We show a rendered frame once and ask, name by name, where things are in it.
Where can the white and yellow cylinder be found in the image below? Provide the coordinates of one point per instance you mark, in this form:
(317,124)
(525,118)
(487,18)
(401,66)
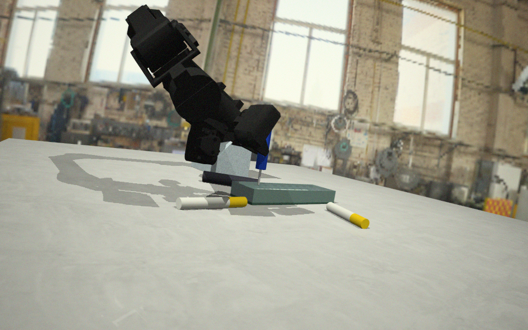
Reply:
(348,215)
(214,202)

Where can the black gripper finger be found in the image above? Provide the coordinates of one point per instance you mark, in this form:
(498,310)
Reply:
(264,150)
(229,136)

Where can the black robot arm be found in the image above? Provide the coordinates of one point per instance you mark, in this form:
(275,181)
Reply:
(158,44)

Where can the blue stylus with grey metal tip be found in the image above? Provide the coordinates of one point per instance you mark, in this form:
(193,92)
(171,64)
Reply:
(261,162)

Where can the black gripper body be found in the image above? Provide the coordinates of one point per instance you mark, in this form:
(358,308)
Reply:
(252,126)

